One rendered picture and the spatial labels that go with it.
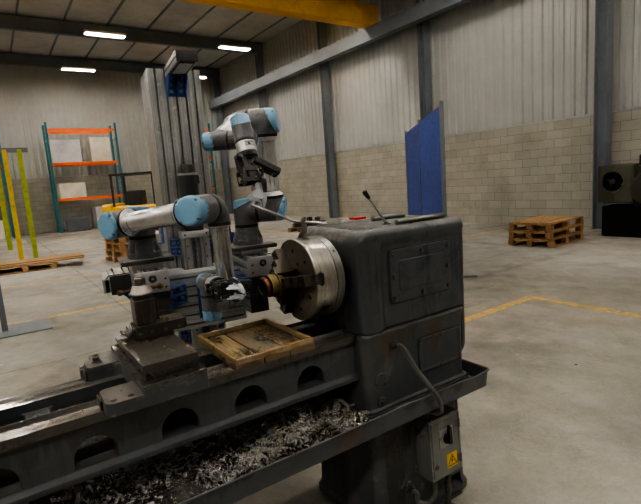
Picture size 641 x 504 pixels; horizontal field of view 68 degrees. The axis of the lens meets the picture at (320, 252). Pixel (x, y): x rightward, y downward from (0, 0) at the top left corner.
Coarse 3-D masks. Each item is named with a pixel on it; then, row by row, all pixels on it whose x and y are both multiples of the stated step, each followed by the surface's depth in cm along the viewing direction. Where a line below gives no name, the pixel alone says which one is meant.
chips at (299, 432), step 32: (288, 416) 178; (320, 416) 183; (352, 416) 179; (192, 448) 169; (224, 448) 167; (256, 448) 156; (288, 448) 157; (96, 480) 155; (128, 480) 152; (160, 480) 151; (192, 480) 151; (224, 480) 149
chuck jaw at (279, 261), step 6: (282, 246) 187; (276, 252) 184; (282, 252) 185; (276, 258) 184; (282, 258) 183; (276, 264) 180; (282, 264) 182; (288, 264) 183; (270, 270) 181; (276, 270) 179; (282, 270) 180; (288, 270) 181; (294, 270) 183
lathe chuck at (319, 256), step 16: (288, 240) 182; (304, 240) 178; (288, 256) 184; (304, 256) 174; (320, 256) 173; (304, 272) 176; (336, 272) 174; (304, 288) 177; (320, 288) 170; (336, 288) 174; (304, 304) 179; (320, 304) 173
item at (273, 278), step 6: (264, 276) 176; (270, 276) 174; (276, 276) 175; (282, 276) 177; (258, 282) 175; (264, 282) 172; (270, 282) 173; (276, 282) 173; (258, 288) 176; (264, 288) 172; (270, 288) 172; (276, 288) 173; (264, 294) 173; (270, 294) 174; (276, 294) 175
